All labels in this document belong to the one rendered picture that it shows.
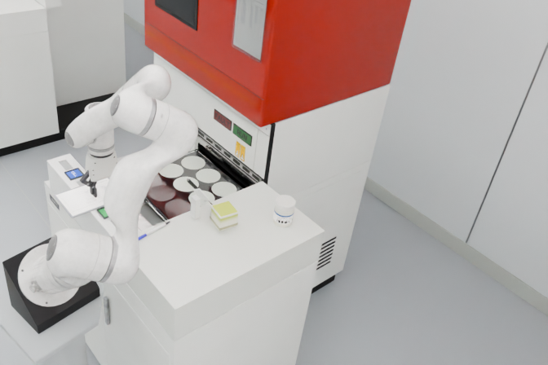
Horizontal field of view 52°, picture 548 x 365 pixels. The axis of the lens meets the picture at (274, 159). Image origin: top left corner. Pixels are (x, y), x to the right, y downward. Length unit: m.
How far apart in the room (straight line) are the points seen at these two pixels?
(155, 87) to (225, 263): 0.66
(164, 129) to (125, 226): 0.27
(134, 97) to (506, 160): 2.32
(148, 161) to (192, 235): 0.57
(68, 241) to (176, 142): 0.35
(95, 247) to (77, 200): 0.64
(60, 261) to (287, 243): 0.80
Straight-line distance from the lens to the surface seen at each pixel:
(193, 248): 1.90
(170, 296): 1.76
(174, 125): 1.42
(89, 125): 1.74
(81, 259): 1.48
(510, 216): 3.40
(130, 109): 1.38
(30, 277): 1.87
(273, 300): 2.08
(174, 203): 2.18
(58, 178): 2.27
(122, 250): 1.51
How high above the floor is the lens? 2.27
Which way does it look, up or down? 34 degrees down
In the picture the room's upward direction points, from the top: 8 degrees clockwise
